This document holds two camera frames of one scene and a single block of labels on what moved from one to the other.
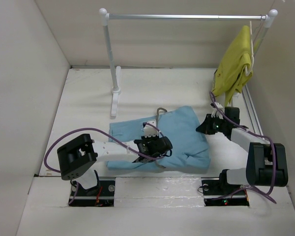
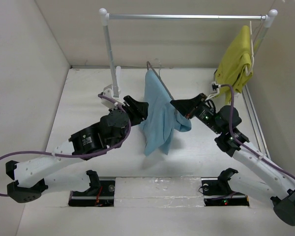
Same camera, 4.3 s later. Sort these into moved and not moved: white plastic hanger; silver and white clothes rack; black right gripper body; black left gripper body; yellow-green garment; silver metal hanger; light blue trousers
Moved: silver metal hanger; light blue trousers; black left gripper body; black right gripper body
Not moved: white plastic hanger; silver and white clothes rack; yellow-green garment
